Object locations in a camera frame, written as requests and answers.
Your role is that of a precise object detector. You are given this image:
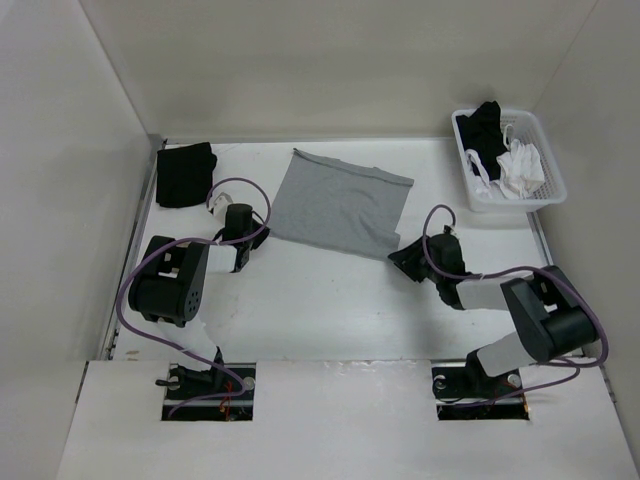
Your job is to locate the folded black tank top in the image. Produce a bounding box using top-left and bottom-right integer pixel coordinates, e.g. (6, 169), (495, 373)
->
(156, 142), (217, 209)

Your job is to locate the black tank top in basket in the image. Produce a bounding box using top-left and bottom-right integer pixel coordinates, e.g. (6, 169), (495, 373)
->
(456, 101), (507, 180)

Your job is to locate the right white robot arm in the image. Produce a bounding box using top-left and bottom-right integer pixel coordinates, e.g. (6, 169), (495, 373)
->
(388, 231), (602, 396)

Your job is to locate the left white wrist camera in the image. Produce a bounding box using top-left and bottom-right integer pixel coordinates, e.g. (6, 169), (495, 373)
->
(207, 192), (233, 219)

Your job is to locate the grey tank top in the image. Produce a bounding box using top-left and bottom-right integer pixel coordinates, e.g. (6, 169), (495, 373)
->
(268, 149), (414, 260)

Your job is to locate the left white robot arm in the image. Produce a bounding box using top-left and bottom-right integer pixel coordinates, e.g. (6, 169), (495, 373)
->
(118, 203), (270, 399)

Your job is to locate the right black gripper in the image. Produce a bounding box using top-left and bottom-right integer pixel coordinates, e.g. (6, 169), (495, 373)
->
(388, 234), (443, 284)

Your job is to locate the white tank top in basket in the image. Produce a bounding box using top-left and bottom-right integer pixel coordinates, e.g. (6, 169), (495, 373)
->
(465, 124), (545, 200)

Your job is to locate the white plastic basket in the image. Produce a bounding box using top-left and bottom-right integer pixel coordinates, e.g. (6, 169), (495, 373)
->
(451, 108), (567, 214)

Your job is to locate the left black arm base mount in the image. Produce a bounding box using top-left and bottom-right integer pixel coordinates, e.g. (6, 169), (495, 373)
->
(155, 350), (257, 422)

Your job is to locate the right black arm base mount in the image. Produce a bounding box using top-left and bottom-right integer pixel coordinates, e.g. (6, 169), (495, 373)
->
(431, 354), (529, 421)

